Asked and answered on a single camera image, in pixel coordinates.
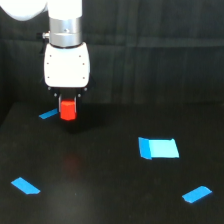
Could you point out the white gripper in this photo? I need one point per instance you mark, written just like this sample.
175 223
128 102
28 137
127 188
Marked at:
66 68

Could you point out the red hexagonal block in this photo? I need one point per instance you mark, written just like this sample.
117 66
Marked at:
68 110

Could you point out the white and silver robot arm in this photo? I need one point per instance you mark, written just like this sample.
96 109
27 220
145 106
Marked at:
65 25

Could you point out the blue tape strip top left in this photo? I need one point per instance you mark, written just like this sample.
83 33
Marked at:
49 114

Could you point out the blue tape strip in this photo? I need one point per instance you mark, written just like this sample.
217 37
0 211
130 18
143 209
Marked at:
49 114
196 194
25 186

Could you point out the black backdrop curtain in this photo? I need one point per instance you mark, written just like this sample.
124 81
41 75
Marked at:
141 52

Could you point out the light blue paper square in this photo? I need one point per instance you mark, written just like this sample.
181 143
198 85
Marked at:
165 148

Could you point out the blue tape strip bottom left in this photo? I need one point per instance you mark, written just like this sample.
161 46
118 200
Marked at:
25 186

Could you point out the blue tape strip bottom right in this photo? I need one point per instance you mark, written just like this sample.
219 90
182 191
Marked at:
196 194

